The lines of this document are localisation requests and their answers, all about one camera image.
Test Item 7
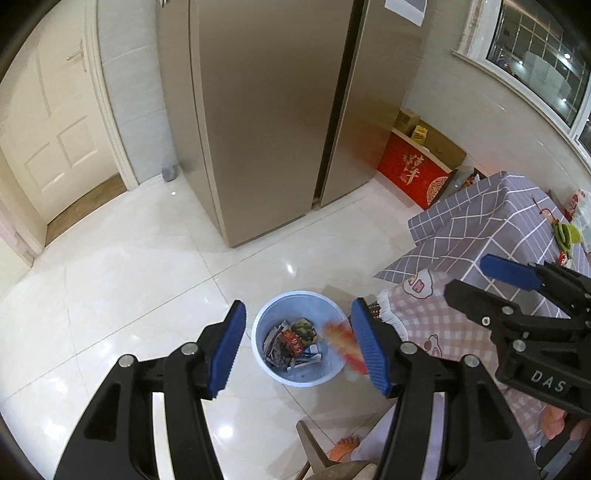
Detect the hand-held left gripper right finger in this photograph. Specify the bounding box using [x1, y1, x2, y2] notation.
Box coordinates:
[351, 298, 543, 480]

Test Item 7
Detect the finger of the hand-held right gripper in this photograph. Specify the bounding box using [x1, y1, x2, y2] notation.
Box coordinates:
[479, 254, 591, 319]
[444, 279, 591, 352]

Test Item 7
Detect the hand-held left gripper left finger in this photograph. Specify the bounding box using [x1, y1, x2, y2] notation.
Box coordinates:
[54, 300, 247, 480]

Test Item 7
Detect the orange snack bag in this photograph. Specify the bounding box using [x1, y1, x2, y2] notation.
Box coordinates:
[323, 320, 368, 374]

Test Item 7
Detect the light blue trash bin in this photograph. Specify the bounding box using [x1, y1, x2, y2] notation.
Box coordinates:
[252, 290, 348, 386]

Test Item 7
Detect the small white wrapper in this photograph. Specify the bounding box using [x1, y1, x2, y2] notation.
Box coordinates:
[288, 344, 324, 370]

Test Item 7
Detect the trash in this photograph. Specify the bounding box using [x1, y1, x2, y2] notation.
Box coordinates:
[277, 318, 319, 356]

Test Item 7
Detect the person's right hand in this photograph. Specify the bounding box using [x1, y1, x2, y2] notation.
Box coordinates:
[538, 401, 591, 441]

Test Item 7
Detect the pink checked chair cover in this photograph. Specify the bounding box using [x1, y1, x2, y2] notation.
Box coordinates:
[376, 270, 591, 462]

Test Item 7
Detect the grey checked tablecloth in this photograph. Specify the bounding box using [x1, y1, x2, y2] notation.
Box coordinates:
[373, 172, 591, 319]

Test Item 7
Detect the green wrapper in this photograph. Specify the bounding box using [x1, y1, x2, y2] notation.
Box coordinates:
[551, 222, 583, 259]

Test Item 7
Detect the person's foot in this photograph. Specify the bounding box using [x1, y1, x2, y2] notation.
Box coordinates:
[329, 436, 363, 462]

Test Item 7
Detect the white printed plastic bag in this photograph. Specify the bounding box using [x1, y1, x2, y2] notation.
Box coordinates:
[566, 187, 591, 222]

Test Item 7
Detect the large brown cardboard box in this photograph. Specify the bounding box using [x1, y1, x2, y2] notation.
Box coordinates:
[418, 121, 467, 171]

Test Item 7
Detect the red gift box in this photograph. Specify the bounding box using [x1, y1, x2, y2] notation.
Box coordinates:
[378, 130, 451, 210]

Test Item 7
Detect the small tan cardboard box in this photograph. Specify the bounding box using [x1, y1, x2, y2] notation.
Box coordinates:
[394, 108, 421, 137]

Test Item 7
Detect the window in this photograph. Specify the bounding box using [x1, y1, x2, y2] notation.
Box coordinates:
[485, 0, 591, 134]

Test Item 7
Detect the beige refrigerator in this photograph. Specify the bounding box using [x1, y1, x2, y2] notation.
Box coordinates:
[154, 0, 428, 250]

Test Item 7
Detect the white panel door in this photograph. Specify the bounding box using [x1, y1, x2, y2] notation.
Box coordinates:
[0, 28, 125, 222]

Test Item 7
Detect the white paper sheet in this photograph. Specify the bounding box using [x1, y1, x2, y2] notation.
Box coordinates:
[384, 0, 428, 26]

